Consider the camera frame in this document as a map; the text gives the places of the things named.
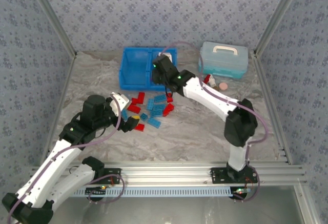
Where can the small blue lego brick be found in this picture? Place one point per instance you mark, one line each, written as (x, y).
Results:
(144, 116)

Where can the red L-shaped lego brick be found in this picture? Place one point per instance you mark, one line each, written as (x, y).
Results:
(139, 97)

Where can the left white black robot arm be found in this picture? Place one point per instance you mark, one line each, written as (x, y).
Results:
(51, 167)

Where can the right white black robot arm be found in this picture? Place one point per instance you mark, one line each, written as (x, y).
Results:
(205, 93)

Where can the wide blue plastic bin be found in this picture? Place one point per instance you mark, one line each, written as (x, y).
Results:
(134, 67)

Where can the narrow blue plastic bin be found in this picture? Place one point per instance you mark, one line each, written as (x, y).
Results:
(171, 55)

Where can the small red white bottle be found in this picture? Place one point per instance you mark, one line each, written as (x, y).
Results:
(210, 79)

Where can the small brown disc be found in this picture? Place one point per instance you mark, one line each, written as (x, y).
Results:
(216, 88)

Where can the pink round disc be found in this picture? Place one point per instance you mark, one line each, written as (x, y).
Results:
(223, 86)

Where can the light blue storage box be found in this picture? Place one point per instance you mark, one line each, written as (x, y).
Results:
(223, 62)

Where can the small LED circuit board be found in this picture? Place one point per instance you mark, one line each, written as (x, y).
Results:
(102, 187)
(242, 190)

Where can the aluminium side rail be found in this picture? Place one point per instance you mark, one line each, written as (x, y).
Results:
(271, 106)
(60, 106)

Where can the aluminium front rail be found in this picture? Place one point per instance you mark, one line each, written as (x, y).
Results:
(166, 174)

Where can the short aluminium frame post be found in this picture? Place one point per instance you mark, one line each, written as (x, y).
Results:
(307, 203)

